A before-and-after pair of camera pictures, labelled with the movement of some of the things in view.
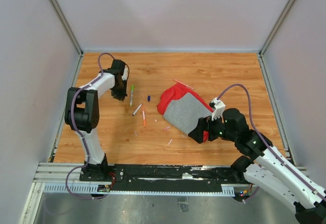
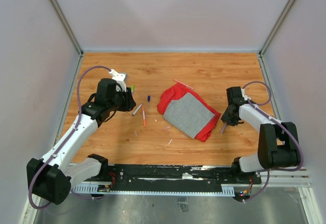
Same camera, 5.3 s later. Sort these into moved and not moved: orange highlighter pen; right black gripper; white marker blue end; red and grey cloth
Moved: right black gripper
Not moved: orange highlighter pen; red and grey cloth; white marker blue end
